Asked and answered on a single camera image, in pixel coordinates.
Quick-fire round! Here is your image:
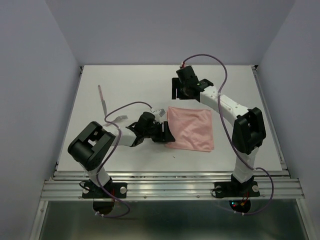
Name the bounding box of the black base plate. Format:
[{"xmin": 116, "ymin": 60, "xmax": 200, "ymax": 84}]
[
  {"xmin": 78, "ymin": 181, "xmax": 129, "ymax": 200},
  {"xmin": 211, "ymin": 181, "xmax": 260, "ymax": 199}
]

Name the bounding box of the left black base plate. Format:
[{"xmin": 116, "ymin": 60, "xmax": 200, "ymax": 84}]
[{"xmin": 78, "ymin": 181, "xmax": 129, "ymax": 200}]

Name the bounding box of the pink cloth napkin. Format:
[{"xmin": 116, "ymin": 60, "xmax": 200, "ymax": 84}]
[{"xmin": 165, "ymin": 106, "xmax": 214, "ymax": 152}]

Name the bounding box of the aluminium rail frame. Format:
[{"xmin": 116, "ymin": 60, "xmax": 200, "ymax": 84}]
[{"xmin": 31, "ymin": 65, "xmax": 317, "ymax": 240}]

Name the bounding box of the pink handled fork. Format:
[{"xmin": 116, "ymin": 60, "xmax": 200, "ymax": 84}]
[{"xmin": 111, "ymin": 115, "xmax": 128, "ymax": 123}]

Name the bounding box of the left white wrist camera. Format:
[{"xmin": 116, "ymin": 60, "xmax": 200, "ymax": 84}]
[{"xmin": 150, "ymin": 107, "xmax": 166, "ymax": 118}]

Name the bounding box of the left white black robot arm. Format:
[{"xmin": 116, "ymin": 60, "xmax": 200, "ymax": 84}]
[{"xmin": 67, "ymin": 111, "xmax": 176, "ymax": 197}]

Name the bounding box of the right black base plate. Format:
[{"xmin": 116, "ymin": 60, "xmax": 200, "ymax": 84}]
[{"xmin": 211, "ymin": 181, "xmax": 260, "ymax": 199}]

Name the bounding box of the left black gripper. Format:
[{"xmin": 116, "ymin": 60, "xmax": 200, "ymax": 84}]
[{"xmin": 143, "ymin": 121, "xmax": 175, "ymax": 143}]

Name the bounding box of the pink handled knife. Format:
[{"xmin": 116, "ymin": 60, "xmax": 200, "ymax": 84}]
[{"xmin": 97, "ymin": 85, "xmax": 107, "ymax": 116}]

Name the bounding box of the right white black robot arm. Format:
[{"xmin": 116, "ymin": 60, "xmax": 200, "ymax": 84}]
[{"xmin": 172, "ymin": 65, "xmax": 266, "ymax": 195}]

